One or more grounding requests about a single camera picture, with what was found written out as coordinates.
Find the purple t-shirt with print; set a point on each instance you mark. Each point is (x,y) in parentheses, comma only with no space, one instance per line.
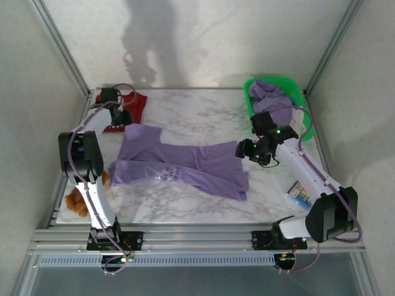
(191,163)

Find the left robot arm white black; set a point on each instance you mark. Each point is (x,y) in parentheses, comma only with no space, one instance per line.
(99,197)

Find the red t-shirt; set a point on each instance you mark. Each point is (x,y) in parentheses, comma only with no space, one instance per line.
(135,106)

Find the crumpled white cloth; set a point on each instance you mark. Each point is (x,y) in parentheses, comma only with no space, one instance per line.
(298,118)

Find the crumpled purple t-shirt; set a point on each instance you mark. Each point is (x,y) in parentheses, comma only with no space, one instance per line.
(268,98)

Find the small blue item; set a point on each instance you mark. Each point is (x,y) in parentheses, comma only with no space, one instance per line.
(293,100)

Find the green plastic basket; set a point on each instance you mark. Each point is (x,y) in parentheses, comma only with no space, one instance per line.
(302,98)

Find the colourful crayon pack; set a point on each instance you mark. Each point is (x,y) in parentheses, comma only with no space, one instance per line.
(299,194)

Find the brown plush toy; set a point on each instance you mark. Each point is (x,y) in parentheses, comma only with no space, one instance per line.
(77,202)

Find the black board with green light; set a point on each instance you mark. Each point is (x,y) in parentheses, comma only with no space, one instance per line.
(115,262)
(284,260)

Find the aluminium side rail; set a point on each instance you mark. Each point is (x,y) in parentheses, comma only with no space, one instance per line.
(321,148)
(57,197)

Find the aluminium frame post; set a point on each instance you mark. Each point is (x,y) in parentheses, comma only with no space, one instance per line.
(61,46)
(333,46)

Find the aluminium front rail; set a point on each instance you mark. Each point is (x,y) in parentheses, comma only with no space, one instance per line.
(197,237)

